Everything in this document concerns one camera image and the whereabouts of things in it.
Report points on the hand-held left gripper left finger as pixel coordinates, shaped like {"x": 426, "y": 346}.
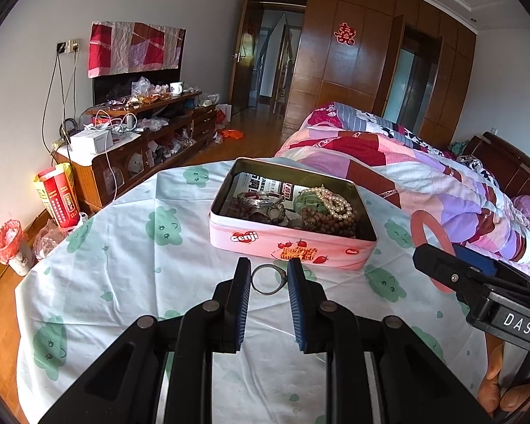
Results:
{"x": 240, "y": 309}

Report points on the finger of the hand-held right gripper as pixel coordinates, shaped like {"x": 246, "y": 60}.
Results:
{"x": 475, "y": 260}
{"x": 450, "y": 276}

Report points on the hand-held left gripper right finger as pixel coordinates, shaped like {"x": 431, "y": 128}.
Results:
{"x": 297, "y": 309}

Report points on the pink tin box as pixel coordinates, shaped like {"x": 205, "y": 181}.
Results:
{"x": 247, "y": 240}

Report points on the person's right hand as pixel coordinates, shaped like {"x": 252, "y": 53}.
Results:
{"x": 494, "y": 362}

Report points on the bed with patchwork quilt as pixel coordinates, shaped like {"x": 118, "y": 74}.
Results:
{"x": 424, "y": 172}

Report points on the wooden headboard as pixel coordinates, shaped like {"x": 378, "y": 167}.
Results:
{"x": 508, "y": 163}

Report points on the white green printed tablecloth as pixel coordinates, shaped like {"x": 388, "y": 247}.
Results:
{"x": 137, "y": 274}

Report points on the silver bangle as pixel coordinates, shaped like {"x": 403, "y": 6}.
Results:
{"x": 260, "y": 199}

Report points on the teal cloth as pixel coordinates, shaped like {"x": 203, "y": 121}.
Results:
{"x": 459, "y": 147}

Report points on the printed paper leaflet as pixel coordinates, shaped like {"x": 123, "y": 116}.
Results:
{"x": 265, "y": 183}

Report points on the orange plastic bag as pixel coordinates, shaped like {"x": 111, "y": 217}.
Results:
{"x": 232, "y": 134}

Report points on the white red shopping bag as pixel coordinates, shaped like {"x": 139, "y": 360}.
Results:
{"x": 223, "y": 115}

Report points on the wooden television cabinet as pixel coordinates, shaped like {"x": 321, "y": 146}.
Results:
{"x": 97, "y": 176}

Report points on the clear plastic bag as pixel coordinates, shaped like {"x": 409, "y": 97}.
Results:
{"x": 48, "y": 240}

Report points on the yellow red paper bag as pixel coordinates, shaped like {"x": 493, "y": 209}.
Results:
{"x": 57, "y": 194}

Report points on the wooden wardrobe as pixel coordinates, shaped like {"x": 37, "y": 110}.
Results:
{"x": 357, "y": 75}

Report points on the white cardboard box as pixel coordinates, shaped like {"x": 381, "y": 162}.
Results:
{"x": 88, "y": 143}

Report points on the white mug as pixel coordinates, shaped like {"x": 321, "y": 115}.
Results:
{"x": 175, "y": 89}

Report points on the bin with red plastic bag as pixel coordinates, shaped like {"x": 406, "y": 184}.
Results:
{"x": 11, "y": 243}

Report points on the wooden door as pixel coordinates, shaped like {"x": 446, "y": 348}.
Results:
{"x": 243, "y": 62}

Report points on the black television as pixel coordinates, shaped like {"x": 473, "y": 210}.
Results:
{"x": 115, "y": 88}

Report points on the red paper-cut decoration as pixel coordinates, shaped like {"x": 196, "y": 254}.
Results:
{"x": 345, "y": 33}

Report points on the red white patchwork cover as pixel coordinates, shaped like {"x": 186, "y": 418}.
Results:
{"x": 132, "y": 48}

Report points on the wall power outlet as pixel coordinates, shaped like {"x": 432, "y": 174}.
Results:
{"x": 68, "y": 46}

